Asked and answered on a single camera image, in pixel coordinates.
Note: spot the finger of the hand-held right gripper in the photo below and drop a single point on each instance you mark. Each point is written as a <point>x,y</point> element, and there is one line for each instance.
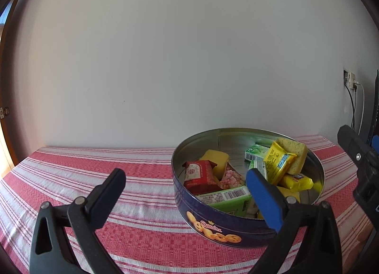
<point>352,144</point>
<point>376,144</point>

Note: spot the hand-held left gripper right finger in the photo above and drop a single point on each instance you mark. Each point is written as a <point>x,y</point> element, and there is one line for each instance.
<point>263,200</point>

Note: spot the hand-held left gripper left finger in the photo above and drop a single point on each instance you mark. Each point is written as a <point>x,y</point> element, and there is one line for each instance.
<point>106,200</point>

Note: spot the pink printed snack packet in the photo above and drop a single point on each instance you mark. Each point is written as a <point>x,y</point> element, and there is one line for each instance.
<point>234,179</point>

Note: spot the white green tissue pack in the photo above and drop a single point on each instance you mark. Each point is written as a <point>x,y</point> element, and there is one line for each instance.
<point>225,201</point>

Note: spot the small yellow snack packet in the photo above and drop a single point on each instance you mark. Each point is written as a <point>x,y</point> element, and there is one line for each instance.
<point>297,181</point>

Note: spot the large yellow snack packet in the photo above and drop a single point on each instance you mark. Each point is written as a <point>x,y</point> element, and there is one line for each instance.
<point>277,160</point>

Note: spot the speckled yellow sponge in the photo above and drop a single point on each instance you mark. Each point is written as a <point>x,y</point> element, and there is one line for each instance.
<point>297,155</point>

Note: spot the plain yellow sponge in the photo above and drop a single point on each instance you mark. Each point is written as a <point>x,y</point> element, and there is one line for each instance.
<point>216,158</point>

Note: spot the red snack packet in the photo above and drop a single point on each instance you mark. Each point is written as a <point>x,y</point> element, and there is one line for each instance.
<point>200,176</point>

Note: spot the blue round cookie tin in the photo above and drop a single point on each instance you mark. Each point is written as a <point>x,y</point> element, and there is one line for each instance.
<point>183,200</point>

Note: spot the black monitor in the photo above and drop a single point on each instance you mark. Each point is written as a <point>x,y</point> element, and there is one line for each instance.
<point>375,105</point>

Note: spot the red white striped tablecloth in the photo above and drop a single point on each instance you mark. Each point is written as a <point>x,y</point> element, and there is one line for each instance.
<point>148,232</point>

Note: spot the wooden door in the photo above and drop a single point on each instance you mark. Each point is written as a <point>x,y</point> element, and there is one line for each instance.
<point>6,144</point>

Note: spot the brass door lock plate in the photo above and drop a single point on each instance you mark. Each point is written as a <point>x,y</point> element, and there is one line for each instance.
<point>6,112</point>

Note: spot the wall socket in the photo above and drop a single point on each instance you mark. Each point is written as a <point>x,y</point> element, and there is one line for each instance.
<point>351,78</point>

